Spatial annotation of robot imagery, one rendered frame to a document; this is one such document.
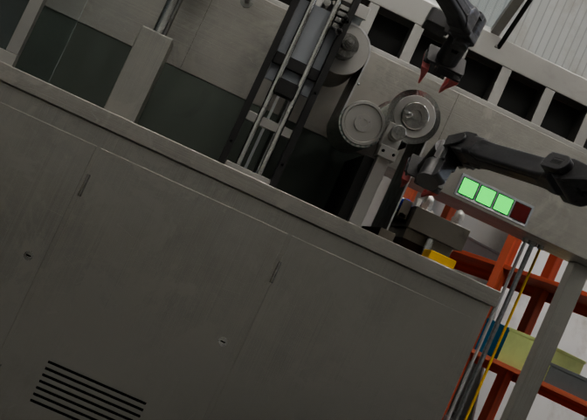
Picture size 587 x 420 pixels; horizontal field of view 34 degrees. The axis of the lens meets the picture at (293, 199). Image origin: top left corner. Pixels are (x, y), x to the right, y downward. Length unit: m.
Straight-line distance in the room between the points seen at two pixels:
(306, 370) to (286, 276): 0.23
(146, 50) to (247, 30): 0.41
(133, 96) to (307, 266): 0.70
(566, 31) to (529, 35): 0.35
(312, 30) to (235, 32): 0.47
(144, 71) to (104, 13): 0.36
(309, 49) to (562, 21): 4.98
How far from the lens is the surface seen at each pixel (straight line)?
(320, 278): 2.28
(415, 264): 2.29
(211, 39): 2.89
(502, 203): 2.99
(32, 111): 2.29
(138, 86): 2.60
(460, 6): 2.19
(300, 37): 2.47
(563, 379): 5.01
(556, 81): 3.09
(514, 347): 5.28
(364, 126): 2.57
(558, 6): 7.30
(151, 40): 2.62
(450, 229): 2.57
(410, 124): 2.57
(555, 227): 3.05
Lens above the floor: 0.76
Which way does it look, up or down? 3 degrees up
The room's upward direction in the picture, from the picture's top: 24 degrees clockwise
